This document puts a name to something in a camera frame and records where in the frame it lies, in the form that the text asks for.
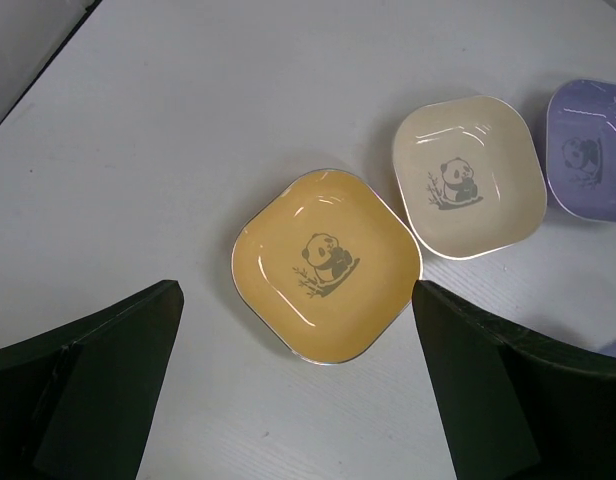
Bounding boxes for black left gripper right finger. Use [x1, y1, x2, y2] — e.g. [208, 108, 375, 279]
[412, 280, 616, 479]

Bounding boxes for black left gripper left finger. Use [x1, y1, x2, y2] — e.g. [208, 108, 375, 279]
[0, 280, 184, 479]

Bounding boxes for cream panda plate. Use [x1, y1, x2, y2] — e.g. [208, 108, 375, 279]
[392, 95, 547, 260]

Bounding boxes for purple panda plate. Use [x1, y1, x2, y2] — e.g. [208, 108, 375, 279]
[545, 79, 616, 223]

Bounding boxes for near yellow panda plate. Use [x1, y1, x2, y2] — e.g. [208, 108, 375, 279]
[231, 169, 423, 365]

